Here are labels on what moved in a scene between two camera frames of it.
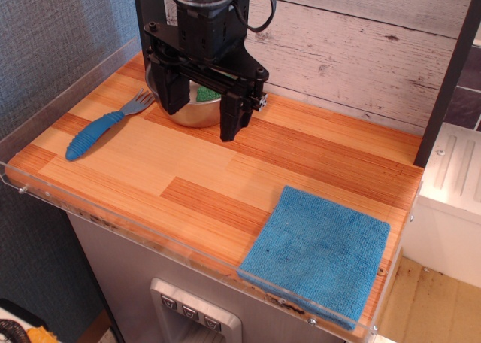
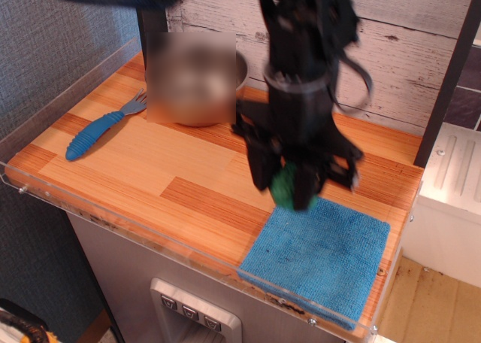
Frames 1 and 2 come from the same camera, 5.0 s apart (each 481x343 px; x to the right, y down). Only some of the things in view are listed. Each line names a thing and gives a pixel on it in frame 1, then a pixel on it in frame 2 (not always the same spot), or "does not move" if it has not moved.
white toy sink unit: (443, 231) does not move
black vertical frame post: (451, 77) does not move
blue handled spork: (86, 136) does not move
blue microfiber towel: (317, 256) does not move
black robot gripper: (210, 47) to (302, 117)
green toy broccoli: (204, 94) to (282, 185)
